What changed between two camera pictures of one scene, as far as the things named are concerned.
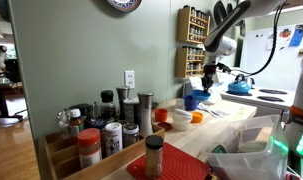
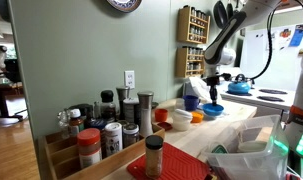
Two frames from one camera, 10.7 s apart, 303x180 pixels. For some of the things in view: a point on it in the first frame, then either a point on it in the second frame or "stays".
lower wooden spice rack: (189, 61) stays
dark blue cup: (190, 103) stays
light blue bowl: (201, 95) to (213, 110)
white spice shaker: (113, 138) stays
